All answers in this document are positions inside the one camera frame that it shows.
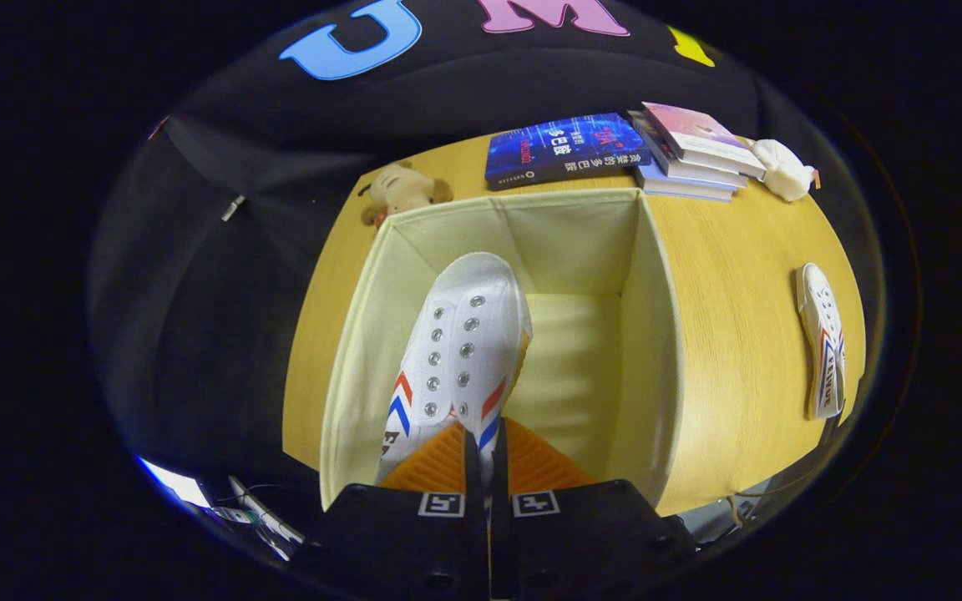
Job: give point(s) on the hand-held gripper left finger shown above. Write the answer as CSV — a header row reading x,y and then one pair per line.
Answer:
x,y
474,517

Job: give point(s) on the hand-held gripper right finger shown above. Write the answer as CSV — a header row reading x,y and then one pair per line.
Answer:
x,y
502,517

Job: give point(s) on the white striped canvas shoe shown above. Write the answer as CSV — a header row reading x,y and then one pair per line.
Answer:
x,y
819,317
464,309

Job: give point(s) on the cream fabric storage box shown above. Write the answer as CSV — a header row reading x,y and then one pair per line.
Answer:
x,y
564,242

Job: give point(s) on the white flat device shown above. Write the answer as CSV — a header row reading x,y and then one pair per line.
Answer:
x,y
268,513

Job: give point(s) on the lit computer monitor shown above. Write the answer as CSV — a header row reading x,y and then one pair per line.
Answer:
x,y
172,482

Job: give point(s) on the brown plush toy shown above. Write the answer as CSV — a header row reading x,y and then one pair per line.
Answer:
x,y
402,190

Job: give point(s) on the blue cover book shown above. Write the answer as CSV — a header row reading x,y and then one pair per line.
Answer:
x,y
564,150

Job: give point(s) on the pale blue book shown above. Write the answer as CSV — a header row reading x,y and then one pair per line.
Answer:
x,y
681,190

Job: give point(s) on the dark cover book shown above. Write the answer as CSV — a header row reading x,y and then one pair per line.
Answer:
x,y
673,167

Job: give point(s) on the silver clip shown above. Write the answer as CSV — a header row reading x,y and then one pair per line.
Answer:
x,y
233,208

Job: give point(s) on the white plush toy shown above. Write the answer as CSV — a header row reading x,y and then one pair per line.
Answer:
x,y
782,167

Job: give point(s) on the pink clip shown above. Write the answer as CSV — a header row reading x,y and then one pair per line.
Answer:
x,y
157,127

